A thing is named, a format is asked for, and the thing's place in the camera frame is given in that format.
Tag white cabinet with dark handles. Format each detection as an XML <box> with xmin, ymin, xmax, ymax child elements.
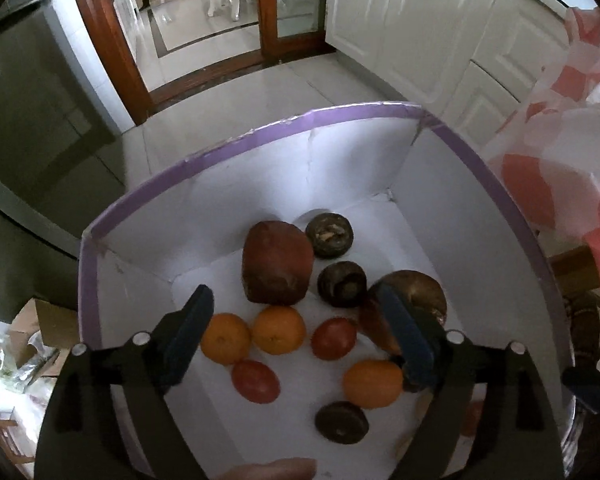
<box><xmin>325</xmin><ymin>0</ymin><xmax>571</xmax><ymax>136</ymax></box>

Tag large red tomato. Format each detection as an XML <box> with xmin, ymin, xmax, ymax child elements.
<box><xmin>310</xmin><ymin>317</ymin><xmax>358</xmax><ymax>361</ymax></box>

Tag wooden door frame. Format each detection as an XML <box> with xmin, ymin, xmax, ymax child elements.
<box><xmin>65</xmin><ymin>0</ymin><xmax>153</xmax><ymax>126</ymax></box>

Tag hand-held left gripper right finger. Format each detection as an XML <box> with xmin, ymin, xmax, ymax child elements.
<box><xmin>377</xmin><ymin>282</ymin><xmax>566</xmax><ymax>480</ymax></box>

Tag small red tomato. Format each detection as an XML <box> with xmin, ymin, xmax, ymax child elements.
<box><xmin>231</xmin><ymin>359</ymin><xmax>281</xmax><ymax>404</ymax></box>

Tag wooden chair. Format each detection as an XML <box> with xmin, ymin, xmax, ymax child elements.
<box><xmin>542</xmin><ymin>242</ymin><xmax>600</xmax><ymax>376</ymax></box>

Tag wooden framed glass door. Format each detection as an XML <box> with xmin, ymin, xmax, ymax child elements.
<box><xmin>255</xmin><ymin>0</ymin><xmax>331</xmax><ymax>61</ymax></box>

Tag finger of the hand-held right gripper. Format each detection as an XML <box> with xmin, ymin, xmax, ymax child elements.
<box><xmin>561</xmin><ymin>366</ymin><xmax>600</xmax><ymax>413</ymax></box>

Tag person's left hand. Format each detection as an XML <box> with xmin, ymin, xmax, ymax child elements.
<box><xmin>215</xmin><ymin>457</ymin><xmax>317</xmax><ymax>480</ymax></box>

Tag dark brown round fruit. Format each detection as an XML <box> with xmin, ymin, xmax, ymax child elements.
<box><xmin>305</xmin><ymin>212</ymin><xmax>354</xmax><ymax>260</ymax></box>
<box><xmin>317</xmin><ymin>261</ymin><xmax>368</xmax><ymax>309</ymax></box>
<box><xmin>314</xmin><ymin>401</ymin><xmax>370</xmax><ymax>445</ymax></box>

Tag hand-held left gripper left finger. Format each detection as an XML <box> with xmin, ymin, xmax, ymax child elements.
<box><xmin>34</xmin><ymin>284</ymin><xmax>216</xmax><ymax>480</ymax></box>

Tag orange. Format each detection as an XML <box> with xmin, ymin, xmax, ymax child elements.
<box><xmin>200</xmin><ymin>312</ymin><xmax>252</xmax><ymax>366</ymax></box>
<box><xmin>252</xmin><ymin>305</ymin><xmax>307</xmax><ymax>356</ymax></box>
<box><xmin>342</xmin><ymin>359</ymin><xmax>405</xmax><ymax>409</ymax></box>

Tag white box with purple rim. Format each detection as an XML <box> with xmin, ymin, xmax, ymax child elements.
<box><xmin>77</xmin><ymin>101</ymin><xmax>576</xmax><ymax>480</ymax></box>

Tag cardboard box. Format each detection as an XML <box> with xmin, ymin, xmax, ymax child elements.
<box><xmin>0</xmin><ymin>297</ymin><xmax>81</xmax><ymax>391</ymax></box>

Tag dark grey refrigerator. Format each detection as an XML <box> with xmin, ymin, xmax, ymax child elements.
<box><xmin>0</xmin><ymin>0</ymin><xmax>131</xmax><ymax>266</ymax></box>

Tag red white checked plastic tablecloth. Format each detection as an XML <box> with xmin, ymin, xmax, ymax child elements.
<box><xmin>482</xmin><ymin>7</ymin><xmax>600</xmax><ymax>306</ymax></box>

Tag dark red apple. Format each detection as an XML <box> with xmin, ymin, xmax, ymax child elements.
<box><xmin>241</xmin><ymin>220</ymin><xmax>315</xmax><ymax>307</ymax></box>

